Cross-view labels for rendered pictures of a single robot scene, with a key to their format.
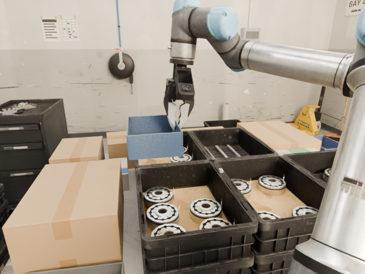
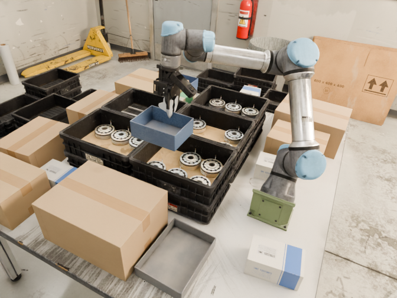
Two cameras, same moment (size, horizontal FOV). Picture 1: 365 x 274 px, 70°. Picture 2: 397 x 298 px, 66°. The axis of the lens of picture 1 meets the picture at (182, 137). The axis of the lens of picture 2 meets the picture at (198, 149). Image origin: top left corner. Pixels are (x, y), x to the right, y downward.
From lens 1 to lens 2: 0.92 m
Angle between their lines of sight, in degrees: 51
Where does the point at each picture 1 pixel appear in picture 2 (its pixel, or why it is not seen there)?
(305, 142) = not seen: hidden behind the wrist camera
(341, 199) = (303, 124)
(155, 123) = (144, 117)
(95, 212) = (155, 198)
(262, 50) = (221, 52)
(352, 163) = (303, 111)
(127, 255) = not seen: hidden behind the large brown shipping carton
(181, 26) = (178, 45)
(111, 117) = not seen: outside the picture
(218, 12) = (210, 37)
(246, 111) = (28, 47)
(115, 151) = (36, 159)
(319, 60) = (254, 57)
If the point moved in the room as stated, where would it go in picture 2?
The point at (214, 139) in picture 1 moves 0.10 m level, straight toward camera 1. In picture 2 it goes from (119, 106) to (129, 112)
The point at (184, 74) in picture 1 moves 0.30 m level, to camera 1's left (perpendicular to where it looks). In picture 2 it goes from (181, 77) to (120, 104)
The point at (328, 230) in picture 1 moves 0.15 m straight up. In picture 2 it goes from (303, 136) to (313, 100)
